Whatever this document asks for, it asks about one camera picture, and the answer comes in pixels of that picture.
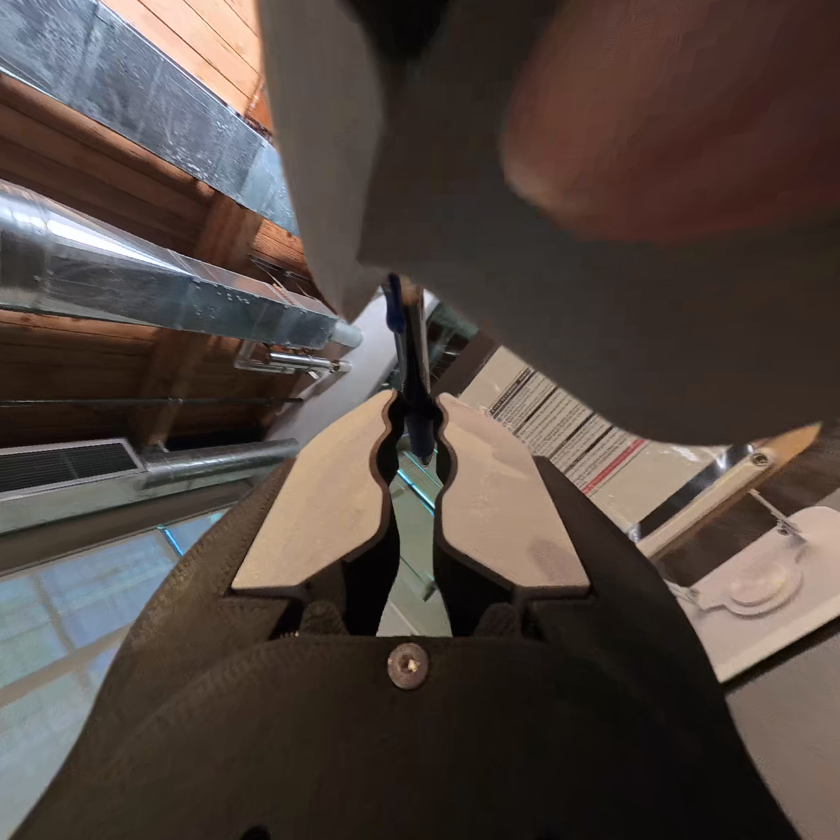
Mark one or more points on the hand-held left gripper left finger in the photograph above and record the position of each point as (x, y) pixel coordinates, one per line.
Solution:
(315, 512)

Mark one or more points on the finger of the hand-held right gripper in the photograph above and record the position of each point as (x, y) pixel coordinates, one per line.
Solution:
(656, 328)
(315, 131)

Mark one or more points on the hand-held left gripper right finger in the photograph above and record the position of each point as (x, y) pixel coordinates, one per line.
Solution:
(512, 518)

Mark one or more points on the blue pen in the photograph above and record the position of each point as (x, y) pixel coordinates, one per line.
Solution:
(417, 420)

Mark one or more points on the person's right hand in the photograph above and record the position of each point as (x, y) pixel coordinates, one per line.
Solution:
(689, 118)

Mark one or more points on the wooden framed sign board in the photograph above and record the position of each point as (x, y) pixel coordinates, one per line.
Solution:
(564, 426)

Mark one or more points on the metal pipe fitting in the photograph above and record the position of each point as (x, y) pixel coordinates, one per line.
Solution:
(295, 361)

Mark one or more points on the large paned window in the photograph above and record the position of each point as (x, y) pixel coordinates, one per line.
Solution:
(79, 590)

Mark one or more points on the white vent grille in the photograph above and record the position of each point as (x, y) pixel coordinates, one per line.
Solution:
(65, 463)

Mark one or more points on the corrugated round silver duct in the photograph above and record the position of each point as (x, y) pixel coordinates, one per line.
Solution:
(216, 459)

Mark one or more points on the rectangular silver duct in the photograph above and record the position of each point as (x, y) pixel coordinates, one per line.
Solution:
(131, 85)

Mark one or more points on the tapered silver duct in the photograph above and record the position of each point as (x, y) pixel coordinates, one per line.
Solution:
(131, 275)

